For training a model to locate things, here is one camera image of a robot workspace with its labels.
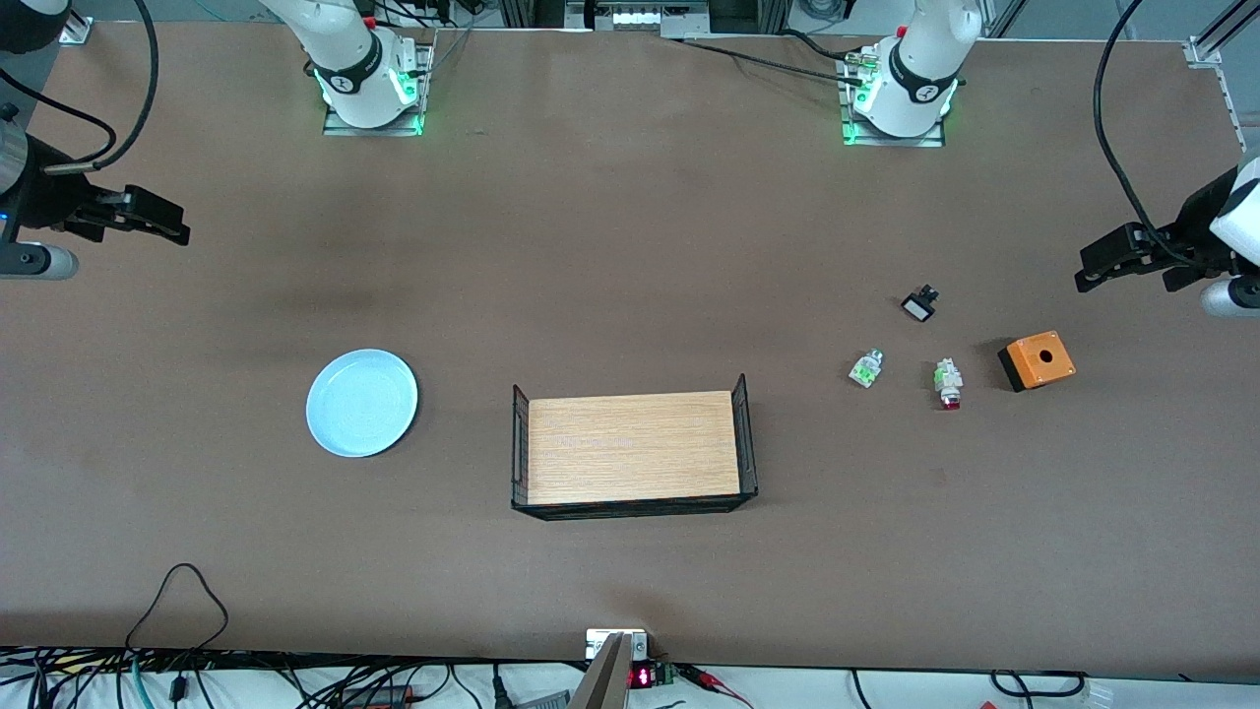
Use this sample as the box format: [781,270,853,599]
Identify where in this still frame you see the white power strip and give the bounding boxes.
[566,0,710,31]

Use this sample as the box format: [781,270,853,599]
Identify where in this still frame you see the red test probe clip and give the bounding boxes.
[679,665,754,709]

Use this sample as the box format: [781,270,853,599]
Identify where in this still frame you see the silver camera mount bracket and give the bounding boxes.
[586,628,649,661]

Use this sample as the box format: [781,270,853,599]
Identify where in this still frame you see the wooden tray with wire sides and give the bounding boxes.
[510,373,759,521]

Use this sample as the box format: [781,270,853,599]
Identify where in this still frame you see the aluminium edge rail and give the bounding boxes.
[1217,64,1249,163]

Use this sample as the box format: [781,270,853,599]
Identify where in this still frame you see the red push button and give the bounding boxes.
[933,356,966,412]

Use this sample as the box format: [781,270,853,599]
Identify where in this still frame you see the thin black looped cable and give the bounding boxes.
[124,562,230,659]

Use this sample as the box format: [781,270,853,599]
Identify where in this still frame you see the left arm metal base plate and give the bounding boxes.
[840,47,946,149]

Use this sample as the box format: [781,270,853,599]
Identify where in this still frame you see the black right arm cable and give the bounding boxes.
[0,0,160,176]

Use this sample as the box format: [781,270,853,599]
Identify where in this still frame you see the black cable to arm base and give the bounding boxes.
[672,28,872,88]

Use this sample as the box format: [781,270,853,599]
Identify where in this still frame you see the orange button enclosure box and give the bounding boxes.
[997,331,1077,393]

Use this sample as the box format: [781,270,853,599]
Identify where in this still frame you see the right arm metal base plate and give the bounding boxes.
[323,39,426,137]

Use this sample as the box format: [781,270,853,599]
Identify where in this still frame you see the light blue plate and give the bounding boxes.
[305,349,419,459]

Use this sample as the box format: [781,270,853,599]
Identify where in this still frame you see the grey camera mount bar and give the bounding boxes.
[569,633,633,709]

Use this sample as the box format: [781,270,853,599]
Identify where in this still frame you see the black coiled cable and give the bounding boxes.
[989,670,1089,699]

